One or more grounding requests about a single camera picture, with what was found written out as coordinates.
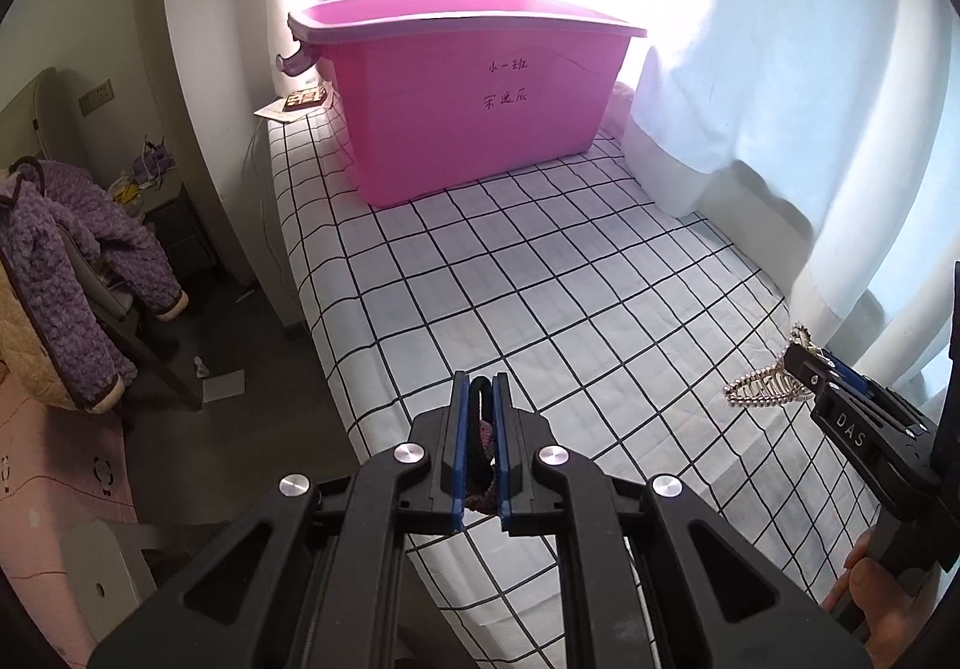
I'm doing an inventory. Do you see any person's right hand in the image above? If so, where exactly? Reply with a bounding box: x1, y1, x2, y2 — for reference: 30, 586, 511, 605
822, 529, 940, 669

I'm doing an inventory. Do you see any small patterned box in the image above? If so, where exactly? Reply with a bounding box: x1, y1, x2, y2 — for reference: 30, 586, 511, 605
283, 84, 329, 112

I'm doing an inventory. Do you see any white curtain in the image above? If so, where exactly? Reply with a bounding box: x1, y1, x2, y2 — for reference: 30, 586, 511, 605
283, 0, 960, 430

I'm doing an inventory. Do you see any pearl hair claw clip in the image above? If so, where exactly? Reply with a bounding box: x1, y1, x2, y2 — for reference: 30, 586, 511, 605
722, 354, 812, 407

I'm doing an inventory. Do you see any purple fleece jacket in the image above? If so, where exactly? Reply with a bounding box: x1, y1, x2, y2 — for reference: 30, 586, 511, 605
2, 155, 189, 414

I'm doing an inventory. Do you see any pink plastic bin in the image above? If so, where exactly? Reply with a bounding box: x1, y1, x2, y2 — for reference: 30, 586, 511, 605
277, 0, 646, 208

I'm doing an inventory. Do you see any dark bedside table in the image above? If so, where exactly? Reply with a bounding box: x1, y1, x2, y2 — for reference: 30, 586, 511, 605
122, 172, 226, 300

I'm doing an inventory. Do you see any pink floor mat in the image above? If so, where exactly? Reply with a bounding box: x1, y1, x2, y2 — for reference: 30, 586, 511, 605
0, 371, 137, 667

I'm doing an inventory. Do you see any wall power outlet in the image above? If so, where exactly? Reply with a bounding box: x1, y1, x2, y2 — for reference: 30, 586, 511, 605
78, 79, 114, 116

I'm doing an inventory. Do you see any white paper on floor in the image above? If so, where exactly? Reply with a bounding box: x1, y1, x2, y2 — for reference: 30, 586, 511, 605
202, 370, 245, 404

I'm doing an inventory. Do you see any dark red hair tie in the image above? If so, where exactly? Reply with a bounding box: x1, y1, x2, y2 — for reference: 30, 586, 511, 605
462, 415, 502, 515

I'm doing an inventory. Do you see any checkered white bed sheet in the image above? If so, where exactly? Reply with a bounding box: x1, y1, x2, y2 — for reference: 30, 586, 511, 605
262, 90, 884, 669

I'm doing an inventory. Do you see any white paper card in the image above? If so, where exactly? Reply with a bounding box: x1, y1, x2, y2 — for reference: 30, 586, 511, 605
254, 98, 329, 123

